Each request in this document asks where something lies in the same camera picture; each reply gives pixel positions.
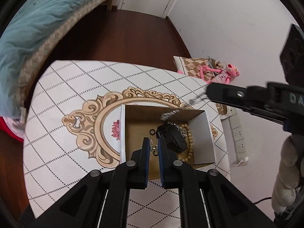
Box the red bedding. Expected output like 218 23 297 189
0 117 25 142

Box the white power strip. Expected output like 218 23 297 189
228 107 249 166

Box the checkered bed mattress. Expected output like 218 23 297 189
16 0 111 107

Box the wooden bead bracelet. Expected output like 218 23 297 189
175 122 194 162

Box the white cardboard box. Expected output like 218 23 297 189
119 104 216 180

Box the blue duvet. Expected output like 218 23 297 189
1 0 92 119

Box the patterned white tablecloth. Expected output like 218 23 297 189
22 60 231 228

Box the brown checkered cushion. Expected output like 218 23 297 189
173 55 229 120

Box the pink panther plush toy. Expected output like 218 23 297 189
177 62 241 85

